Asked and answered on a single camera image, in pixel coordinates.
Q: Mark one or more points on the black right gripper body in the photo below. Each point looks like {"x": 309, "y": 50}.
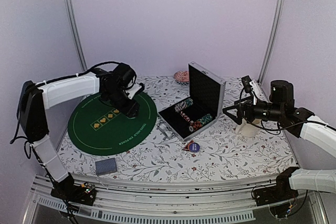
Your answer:
{"x": 274, "y": 113}

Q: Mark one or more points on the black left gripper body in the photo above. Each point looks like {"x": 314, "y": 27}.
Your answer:
{"x": 117, "y": 100}

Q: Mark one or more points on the green and red chip stack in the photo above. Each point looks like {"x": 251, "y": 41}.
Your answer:
{"x": 200, "y": 122}

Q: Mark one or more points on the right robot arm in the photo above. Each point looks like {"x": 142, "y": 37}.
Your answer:
{"x": 300, "y": 122}

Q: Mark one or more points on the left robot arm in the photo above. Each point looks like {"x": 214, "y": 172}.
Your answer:
{"x": 118, "y": 86}

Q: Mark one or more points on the white ribbed mug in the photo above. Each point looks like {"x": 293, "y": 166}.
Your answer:
{"x": 246, "y": 129}

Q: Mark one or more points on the green round poker mat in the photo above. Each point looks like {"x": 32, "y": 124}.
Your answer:
{"x": 99, "y": 129}

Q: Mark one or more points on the red dice row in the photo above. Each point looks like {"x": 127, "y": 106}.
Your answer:
{"x": 186, "y": 118}

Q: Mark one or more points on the aluminium poker chip case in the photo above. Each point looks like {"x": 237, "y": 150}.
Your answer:
{"x": 207, "y": 91}

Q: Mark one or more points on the patterned ceramic bowl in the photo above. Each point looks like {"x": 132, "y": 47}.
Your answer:
{"x": 182, "y": 77}

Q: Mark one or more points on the black red triangle token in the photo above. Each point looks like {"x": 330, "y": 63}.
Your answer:
{"x": 189, "y": 147}

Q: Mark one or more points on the blue playing card deck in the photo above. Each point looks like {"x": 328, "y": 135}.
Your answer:
{"x": 106, "y": 166}

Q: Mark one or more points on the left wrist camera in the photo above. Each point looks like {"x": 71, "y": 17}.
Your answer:
{"x": 136, "y": 89}

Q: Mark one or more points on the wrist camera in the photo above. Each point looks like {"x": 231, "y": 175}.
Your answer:
{"x": 251, "y": 86}
{"x": 136, "y": 89}

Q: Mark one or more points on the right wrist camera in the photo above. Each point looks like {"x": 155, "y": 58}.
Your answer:
{"x": 251, "y": 86}

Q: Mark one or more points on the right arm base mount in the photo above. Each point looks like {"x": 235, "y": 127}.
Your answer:
{"x": 266, "y": 195}

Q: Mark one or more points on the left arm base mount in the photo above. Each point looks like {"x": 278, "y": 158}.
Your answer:
{"x": 66, "y": 190}

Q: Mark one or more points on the aluminium front rail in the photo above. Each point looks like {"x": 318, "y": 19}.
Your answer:
{"x": 126, "y": 201}

